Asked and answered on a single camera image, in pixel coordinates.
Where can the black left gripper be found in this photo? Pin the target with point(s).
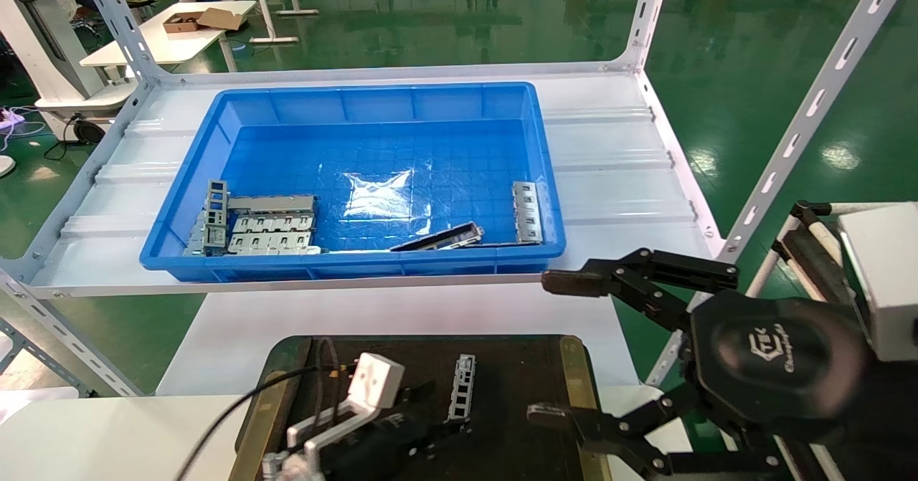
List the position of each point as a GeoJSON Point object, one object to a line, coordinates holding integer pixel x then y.
{"type": "Point", "coordinates": [387, 452]}

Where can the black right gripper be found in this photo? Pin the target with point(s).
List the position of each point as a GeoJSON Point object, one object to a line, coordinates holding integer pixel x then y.
{"type": "Point", "coordinates": [782, 366]}

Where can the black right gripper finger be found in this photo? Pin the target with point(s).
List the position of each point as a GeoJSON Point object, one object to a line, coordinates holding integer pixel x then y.
{"type": "Point", "coordinates": [581, 282]}

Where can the perforated grey metal bracket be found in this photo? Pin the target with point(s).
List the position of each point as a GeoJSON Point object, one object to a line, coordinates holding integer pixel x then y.
{"type": "Point", "coordinates": [455, 395]}

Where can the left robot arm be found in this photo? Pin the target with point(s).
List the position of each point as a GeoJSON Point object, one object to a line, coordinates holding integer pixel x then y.
{"type": "Point", "coordinates": [287, 470]}

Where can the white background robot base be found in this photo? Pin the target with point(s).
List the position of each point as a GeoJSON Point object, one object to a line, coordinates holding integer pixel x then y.
{"type": "Point", "coordinates": [43, 44]}

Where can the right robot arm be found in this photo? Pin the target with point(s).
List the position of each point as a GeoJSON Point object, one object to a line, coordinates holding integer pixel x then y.
{"type": "Point", "coordinates": [875, 424]}

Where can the black container tray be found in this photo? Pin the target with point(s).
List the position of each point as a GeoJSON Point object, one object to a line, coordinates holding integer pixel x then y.
{"type": "Point", "coordinates": [516, 381]}

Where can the blue plastic bin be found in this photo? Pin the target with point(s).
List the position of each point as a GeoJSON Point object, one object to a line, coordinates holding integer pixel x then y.
{"type": "Point", "coordinates": [373, 108]}

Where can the white slotted metal rack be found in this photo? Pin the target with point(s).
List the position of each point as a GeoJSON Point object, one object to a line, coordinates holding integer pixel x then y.
{"type": "Point", "coordinates": [810, 108]}

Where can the white-legged background desk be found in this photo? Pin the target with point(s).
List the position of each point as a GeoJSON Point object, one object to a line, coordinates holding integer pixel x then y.
{"type": "Point", "coordinates": [272, 8]}

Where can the flat cardboard lid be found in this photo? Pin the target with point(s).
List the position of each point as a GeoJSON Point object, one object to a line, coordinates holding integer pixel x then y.
{"type": "Point", "coordinates": [221, 18]}

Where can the white background table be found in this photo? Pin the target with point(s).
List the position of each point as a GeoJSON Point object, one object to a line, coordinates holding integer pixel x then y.
{"type": "Point", "coordinates": [172, 44]}

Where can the open cardboard box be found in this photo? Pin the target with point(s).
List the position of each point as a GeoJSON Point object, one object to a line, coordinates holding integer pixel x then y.
{"type": "Point", "coordinates": [179, 24]}

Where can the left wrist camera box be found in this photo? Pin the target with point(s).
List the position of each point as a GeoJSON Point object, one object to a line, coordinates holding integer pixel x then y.
{"type": "Point", "coordinates": [376, 381]}

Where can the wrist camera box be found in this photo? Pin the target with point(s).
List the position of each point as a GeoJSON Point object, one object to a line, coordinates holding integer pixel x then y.
{"type": "Point", "coordinates": [376, 381]}
{"type": "Point", "coordinates": [889, 280]}

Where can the dark long metal bracket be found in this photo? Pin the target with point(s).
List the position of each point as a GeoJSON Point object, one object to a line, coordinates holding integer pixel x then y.
{"type": "Point", "coordinates": [437, 240]}

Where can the grey windowed metal bracket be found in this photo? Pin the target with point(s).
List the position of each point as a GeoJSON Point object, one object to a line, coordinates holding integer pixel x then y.
{"type": "Point", "coordinates": [216, 231]}

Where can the small grey metal bracket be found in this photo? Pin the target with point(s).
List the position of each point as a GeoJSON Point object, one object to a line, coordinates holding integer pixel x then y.
{"type": "Point", "coordinates": [195, 241]}

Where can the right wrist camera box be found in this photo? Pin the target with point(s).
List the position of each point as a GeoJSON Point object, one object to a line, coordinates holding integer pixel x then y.
{"type": "Point", "coordinates": [889, 280]}

